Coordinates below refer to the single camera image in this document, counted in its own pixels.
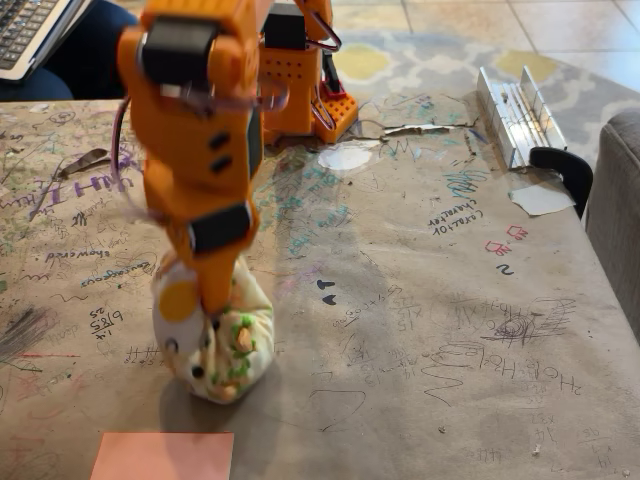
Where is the white plush toy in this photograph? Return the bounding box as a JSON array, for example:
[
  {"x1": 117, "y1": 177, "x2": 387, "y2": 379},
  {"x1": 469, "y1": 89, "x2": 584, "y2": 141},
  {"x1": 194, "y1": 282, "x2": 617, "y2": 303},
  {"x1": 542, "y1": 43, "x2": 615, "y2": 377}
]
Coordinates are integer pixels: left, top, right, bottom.
[{"x1": 150, "y1": 252, "x2": 276, "y2": 406}]

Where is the orange robot arm with base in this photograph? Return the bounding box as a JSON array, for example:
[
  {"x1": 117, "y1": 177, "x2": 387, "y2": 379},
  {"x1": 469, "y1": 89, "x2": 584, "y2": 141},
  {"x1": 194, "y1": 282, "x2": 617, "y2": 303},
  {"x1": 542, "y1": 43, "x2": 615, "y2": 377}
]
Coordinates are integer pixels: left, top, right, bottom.
[{"x1": 116, "y1": 0, "x2": 359, "y2": 201}]

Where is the brown scribbled paper table cover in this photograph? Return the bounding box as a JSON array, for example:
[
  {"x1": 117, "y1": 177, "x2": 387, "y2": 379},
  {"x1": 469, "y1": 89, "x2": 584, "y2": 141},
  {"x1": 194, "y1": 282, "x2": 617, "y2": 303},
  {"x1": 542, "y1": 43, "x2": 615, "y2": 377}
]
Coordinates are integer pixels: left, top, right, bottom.
[{"x1": 0, "y1": 92, "x2": 640, "y2": 480}]

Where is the pink paper sheet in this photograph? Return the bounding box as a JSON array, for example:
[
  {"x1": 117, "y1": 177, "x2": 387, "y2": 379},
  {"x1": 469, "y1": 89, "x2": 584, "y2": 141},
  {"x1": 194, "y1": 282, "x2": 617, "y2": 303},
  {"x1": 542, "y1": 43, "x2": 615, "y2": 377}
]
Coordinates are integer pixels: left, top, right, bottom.
[{"x1": 89, "y1": 431, "x2": 236, "y2": 480}]

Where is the black plug in red socket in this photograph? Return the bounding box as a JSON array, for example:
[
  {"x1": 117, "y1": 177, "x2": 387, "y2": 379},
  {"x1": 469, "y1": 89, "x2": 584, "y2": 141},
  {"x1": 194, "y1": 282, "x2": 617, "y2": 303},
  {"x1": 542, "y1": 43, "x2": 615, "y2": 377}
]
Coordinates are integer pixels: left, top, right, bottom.
[{"x1": 321, "y1": 51, "x2": 348, "y2": 99}]

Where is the dark blue trouser leg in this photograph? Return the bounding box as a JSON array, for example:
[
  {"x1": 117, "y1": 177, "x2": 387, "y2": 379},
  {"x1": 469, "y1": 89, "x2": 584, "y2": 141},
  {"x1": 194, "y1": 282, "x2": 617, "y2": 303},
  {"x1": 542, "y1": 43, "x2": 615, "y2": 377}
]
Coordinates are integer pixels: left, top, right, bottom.
[
  {"x1": 43, "y1": 0, "x2": 141, "y2": 101},
  {"x1": 0, "y1": 65, "x2": 75, "y2": 103}
]

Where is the grey yellow patterned rug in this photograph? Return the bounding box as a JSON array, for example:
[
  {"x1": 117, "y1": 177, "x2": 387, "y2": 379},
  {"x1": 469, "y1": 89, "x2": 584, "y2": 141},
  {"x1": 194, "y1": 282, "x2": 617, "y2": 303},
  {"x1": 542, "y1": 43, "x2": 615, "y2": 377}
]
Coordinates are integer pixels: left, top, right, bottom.
[{"x1": 329, "y1": 29, "x2": 640, "y2": 159}]

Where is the grey laptop with black keys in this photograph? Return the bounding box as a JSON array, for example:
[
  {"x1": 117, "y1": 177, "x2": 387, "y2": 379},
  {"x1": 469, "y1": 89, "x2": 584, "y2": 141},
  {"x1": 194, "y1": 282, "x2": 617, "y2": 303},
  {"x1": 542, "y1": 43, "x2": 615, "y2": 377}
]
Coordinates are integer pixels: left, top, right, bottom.
[{"x1": 0, "y1": 0, "x2": 94, "y2": 82}]

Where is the white tape piece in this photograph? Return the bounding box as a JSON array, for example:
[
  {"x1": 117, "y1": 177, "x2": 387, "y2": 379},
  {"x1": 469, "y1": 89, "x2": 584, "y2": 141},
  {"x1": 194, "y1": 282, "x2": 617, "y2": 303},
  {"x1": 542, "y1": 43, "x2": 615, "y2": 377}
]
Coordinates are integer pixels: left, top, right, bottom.
[{"x1": 507, "y1": 180, "x2": 576, "y2": 218}]

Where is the black table clamp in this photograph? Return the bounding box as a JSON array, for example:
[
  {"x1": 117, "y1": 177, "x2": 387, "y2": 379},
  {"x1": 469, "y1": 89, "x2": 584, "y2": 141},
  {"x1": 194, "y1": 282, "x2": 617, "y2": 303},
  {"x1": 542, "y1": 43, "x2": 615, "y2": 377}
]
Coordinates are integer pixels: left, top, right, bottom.
[{"x1": 527, "y1": 146, "x2": 594, "y2": 221}]

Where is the grey upholstered sofa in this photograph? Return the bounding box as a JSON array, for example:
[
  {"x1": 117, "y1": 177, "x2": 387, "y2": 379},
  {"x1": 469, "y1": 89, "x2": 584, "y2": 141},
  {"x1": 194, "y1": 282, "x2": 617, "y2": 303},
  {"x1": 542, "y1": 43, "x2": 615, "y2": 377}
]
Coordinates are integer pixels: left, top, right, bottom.
[{"x1": 583, "y1": 110, "x2": 640, "y2": 347}]

